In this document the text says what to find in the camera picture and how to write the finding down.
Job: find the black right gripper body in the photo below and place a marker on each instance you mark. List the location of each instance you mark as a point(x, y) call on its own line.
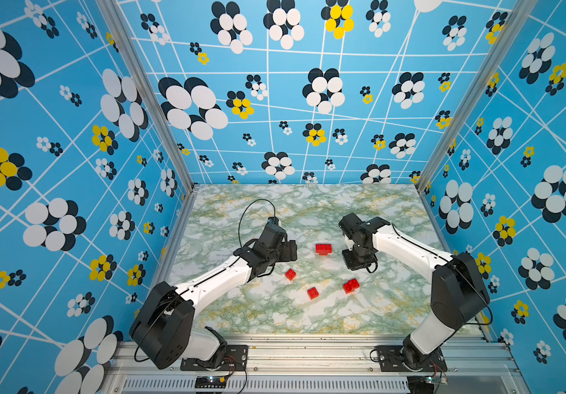
point(353, 258)

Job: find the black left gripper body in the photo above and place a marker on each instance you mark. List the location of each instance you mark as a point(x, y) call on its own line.
point(285, 253)

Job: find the red square lego brick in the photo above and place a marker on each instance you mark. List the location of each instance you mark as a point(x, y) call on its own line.
point(351, 286)

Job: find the long red lego brick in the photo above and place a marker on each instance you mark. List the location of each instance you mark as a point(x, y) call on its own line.
point(323, 249)

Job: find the small red lego brick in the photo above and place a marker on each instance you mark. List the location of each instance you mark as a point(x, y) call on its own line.
point(313, 293)

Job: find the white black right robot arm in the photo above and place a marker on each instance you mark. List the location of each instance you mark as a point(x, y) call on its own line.
point(458, 293)

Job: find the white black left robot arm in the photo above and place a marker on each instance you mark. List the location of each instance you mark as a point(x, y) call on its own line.
point(204, 290)

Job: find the left controller board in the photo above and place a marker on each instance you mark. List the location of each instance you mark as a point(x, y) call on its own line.
point(211, 383)

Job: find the controller board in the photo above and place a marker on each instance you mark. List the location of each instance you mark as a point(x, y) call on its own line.
point(423, 385)
point(211, 383)

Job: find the right controller board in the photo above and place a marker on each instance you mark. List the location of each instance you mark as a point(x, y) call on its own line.
point(423, 385)

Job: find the aluminium left table rail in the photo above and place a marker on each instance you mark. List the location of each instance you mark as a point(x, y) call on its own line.
point(172, 241)

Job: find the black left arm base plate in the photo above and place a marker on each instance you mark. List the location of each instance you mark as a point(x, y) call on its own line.
point(228, 358)

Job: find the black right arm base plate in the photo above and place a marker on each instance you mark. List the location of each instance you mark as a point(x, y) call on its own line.
point(403, 359)

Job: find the aluminium left corner post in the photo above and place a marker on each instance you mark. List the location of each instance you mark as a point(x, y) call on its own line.
point(116, 24)

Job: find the aluminium corner post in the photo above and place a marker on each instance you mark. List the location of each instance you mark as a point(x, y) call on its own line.
point(116, 24)
point(517, 19)

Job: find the aluminium right corner post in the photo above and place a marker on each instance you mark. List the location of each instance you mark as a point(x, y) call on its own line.
point(517, 19)

